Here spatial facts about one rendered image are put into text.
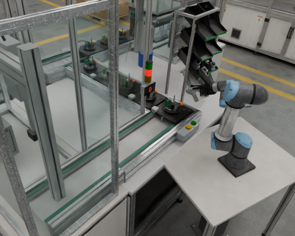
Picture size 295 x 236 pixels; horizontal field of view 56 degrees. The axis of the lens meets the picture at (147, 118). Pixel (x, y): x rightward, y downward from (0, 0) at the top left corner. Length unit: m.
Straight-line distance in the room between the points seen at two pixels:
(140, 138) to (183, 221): 1.02
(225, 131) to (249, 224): 1.30
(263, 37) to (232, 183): 4.40
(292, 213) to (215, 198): 1.43
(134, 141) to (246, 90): 0.85
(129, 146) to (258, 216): 1.53
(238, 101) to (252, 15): 4.50
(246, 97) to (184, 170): 0.66
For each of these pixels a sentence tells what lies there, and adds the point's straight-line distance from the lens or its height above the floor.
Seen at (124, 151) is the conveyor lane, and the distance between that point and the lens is 1.92.
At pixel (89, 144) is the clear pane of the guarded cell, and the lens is 1.30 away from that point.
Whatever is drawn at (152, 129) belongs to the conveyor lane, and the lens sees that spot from 2.11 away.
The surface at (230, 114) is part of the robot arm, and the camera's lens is 1.69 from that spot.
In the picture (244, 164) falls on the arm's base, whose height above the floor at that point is 0.92.
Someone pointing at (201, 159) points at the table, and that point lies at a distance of 2.03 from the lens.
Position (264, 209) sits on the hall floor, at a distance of 3.05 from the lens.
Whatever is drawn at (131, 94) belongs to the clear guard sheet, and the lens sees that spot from 1.97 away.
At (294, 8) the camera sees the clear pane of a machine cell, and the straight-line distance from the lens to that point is 5.77.
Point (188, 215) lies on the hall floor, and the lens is 2.76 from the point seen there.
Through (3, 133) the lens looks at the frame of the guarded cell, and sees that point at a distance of 0.99.
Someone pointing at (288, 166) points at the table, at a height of 0.86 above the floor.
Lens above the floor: 2.26
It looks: 37 degrees down
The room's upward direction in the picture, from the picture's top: 4 degrees clockwise
